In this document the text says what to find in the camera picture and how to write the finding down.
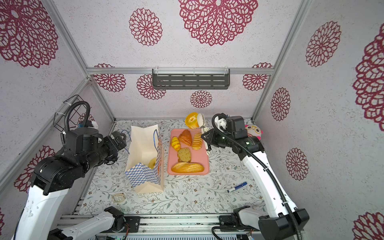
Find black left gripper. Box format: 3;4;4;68
83;130;127;175

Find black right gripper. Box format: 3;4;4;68
202;130;235;150

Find striped yellow bread roll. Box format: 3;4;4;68
192;133;203;151

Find steel tongs cream tips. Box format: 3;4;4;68
197;114;211;157

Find checkered paper bag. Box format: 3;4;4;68
124;125;165;194

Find yellow ring donut bread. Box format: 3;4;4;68
185;112;199;130

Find brown croissant bread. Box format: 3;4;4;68
178;130;193;147

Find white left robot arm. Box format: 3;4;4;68
12;101;128;240

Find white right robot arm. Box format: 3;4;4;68
197;114;310;240

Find sliced toast bread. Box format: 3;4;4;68
178;148;192;163

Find long baguette bread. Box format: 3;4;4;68
171;162;205;173

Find yellow small bread roll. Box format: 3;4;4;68
171;137;182;152

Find pink plush owl toy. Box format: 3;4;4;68
245;125;263;140

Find pink plastic tray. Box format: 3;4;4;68
168;143;210;175

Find blue white marker pen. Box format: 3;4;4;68
227;182;248;193

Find cream tape roll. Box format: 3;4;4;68
112;193;126;204

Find black wire wall basket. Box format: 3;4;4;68
53;94;94;133

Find grey wall shelf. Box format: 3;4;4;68
152;69;231;90

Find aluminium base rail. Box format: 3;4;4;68
55;212;305;240

